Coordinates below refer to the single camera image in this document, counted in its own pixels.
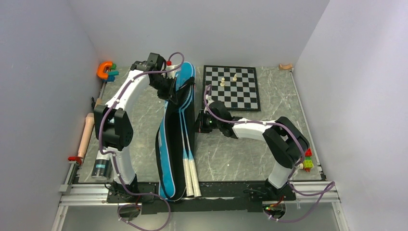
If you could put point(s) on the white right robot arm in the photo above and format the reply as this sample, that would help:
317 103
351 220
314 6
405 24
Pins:
286 142

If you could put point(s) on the aluminium frame rail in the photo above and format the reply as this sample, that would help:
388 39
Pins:
77 195

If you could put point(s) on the beige wooden handle tool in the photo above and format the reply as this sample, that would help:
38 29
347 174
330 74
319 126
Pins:
87 131

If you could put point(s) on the tan wooden arch block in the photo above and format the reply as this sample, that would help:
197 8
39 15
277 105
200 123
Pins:
285 67

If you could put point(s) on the blue badminton racket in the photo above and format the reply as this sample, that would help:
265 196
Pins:
186 142
194 177

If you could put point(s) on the orange magnet toy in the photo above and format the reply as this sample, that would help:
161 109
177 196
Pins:
103 69

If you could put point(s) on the black white chessboard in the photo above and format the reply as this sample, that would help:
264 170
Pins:
241 95

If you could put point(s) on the green teal toy blocks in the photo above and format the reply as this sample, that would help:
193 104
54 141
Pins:
112 73

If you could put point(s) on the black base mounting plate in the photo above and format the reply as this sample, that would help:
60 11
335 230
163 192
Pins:
251 196

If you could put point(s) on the red clamp piece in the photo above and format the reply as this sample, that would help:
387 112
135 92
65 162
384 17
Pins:
76 159

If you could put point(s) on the colourful toy brick car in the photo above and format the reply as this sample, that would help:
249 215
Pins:
307 164

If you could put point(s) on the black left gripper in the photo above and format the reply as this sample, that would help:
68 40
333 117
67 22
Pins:
171 94

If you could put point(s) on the black shuttlecock tube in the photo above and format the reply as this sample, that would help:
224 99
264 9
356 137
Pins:
102 167

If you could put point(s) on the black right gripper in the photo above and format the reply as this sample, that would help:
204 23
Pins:
199 126

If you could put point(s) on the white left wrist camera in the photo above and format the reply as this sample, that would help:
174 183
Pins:
171 70

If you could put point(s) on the blue racket bag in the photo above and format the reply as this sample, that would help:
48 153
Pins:
168 140

